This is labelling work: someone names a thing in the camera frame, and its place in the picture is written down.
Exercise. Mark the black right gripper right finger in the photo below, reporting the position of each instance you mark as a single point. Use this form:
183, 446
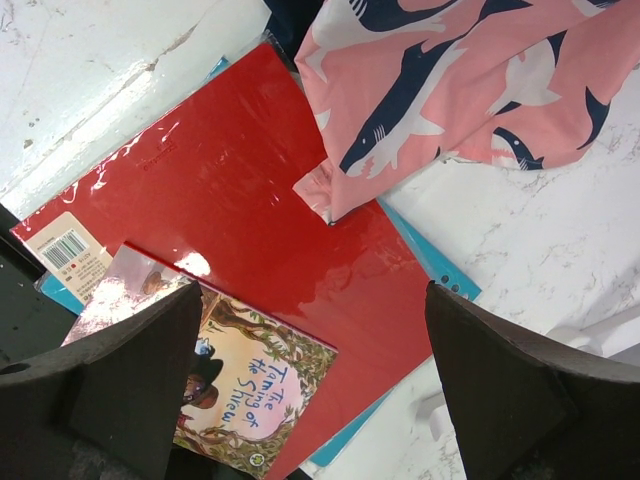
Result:
524, 406

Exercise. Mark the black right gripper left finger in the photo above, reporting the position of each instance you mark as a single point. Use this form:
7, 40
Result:
105, 406

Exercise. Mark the pink shark print shorts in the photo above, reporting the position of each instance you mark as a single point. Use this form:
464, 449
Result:
396, 85

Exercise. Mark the navy blue shorts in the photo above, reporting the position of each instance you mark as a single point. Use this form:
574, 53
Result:
289, 22

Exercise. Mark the blue plastic folder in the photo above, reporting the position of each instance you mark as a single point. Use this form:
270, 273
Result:
436, 265

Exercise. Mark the Taming of Shrew book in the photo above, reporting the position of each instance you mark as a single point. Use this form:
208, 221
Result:
251, 376

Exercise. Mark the red plastic folder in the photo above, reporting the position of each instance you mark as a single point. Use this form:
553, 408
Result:
209, 188

